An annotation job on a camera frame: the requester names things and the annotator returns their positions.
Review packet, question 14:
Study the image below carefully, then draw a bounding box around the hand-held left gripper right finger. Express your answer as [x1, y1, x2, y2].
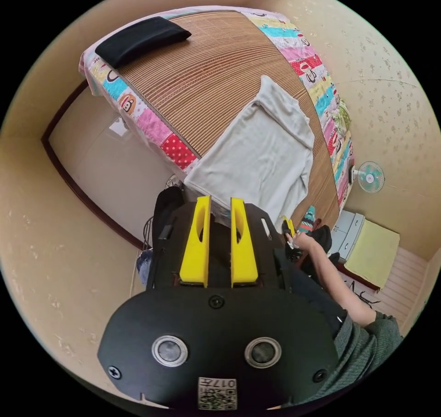
[230, 197, 258, 284]

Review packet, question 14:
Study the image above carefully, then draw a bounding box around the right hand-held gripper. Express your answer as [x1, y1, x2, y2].
[281, 216, 303, 263]

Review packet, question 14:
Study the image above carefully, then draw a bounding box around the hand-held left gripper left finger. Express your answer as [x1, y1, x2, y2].
[179, 195, 211, 284]

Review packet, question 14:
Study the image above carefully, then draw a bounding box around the white long sleeve shirt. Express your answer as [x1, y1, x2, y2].
[184, 75, 315, 225]

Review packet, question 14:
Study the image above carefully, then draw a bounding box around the person's right forearm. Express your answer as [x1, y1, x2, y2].
[300, 237, 377, 329]

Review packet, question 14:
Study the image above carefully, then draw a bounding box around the person's right hand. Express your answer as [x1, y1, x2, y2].
[288, 232, 312, 254]

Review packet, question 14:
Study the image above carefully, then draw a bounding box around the pale cupboard with yellow cushion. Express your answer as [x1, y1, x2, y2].
[334, 211, 401, 291]

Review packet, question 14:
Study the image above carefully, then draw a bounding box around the black bag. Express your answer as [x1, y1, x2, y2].
[151, 185, 185, 249]

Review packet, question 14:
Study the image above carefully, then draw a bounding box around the small teal fan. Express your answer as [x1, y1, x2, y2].
[352, 161, 385, 194]

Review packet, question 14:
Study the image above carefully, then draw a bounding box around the person's body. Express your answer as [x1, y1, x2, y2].
[285, 251, 404, 409]

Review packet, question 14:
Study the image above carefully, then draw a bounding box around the bed with woven mat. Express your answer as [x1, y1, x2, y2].
[79, 7, 356, 232]

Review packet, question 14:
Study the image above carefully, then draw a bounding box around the black pillow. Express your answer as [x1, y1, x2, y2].
[95, 16, 192, 69]

